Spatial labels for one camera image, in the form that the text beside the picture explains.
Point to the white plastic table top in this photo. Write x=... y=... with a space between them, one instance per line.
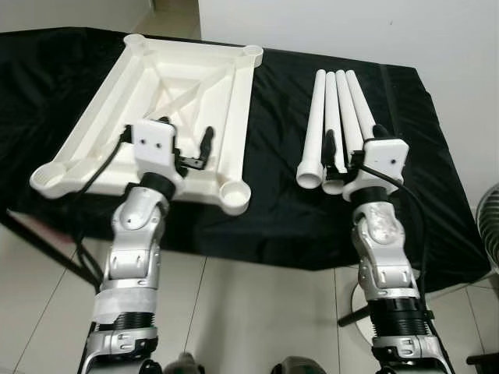
x=195 y=78

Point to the black tablecloth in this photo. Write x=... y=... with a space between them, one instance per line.
x=273 y=226

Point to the white floor fan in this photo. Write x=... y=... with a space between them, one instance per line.
x=487 y=226

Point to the black metal table leg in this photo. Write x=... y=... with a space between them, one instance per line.
x=351 y=318
x=47 y=249

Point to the white round floor base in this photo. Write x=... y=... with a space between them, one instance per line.
x=360 y=331

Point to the dark grey robot left foot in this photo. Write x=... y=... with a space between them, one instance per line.
x=183 y=365

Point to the dark grey robot foot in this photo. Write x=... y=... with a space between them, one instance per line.
x=183 y=365
x=300 y=366

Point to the dark grey robot right foot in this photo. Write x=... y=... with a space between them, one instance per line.
x=300 y=366

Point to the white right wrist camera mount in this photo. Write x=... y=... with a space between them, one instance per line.
x=383 y=156

